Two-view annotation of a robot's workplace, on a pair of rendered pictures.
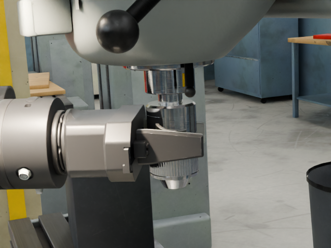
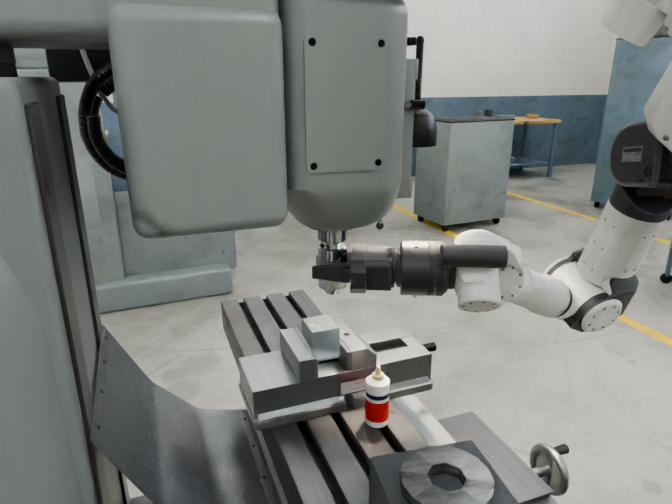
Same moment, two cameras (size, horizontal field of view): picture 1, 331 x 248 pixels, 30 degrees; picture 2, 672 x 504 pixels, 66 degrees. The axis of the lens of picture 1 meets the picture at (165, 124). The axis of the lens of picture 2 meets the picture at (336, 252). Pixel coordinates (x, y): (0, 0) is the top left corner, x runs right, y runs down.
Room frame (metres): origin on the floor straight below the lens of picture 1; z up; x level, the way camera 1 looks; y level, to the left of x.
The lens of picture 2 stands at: (1.36, -0.02, 1.53)
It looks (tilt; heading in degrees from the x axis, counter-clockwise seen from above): 19 degrees down; 179
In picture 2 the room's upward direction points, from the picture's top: straight up
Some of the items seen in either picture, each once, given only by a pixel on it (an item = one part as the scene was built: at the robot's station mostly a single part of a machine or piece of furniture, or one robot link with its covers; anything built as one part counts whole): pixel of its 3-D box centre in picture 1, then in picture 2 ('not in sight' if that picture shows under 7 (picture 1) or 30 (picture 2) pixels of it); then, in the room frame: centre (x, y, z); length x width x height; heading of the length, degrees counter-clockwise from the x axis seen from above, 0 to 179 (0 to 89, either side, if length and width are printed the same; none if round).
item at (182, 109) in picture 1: (170, 107); (332, 248); (0.57, -0.01, 1.26); 0.05 x 0.05 x 0.01
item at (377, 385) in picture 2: not in sight; (377, 394); (0.61, 0.07, 1.01); 0.04 x 0.04 x 0.11
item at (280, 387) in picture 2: not in sight; (335, 361); (0.50, 0.00, 1.01); 0.35 x 0.15 x 0.11; 110
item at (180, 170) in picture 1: (172, 143); (332, 268); (0.57, -0.01, 1.23); 0.05 x 0.05 x 0.06
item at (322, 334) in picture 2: not in sight; (320, 337); (0.51, -0.03, 1.07); 0.06 x 0.05 x 0.06; 20
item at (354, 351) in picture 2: not in sight; (348, 343); (0.49, 0.03, 1.05); 0.12 x 0.06 x 0.04; 20
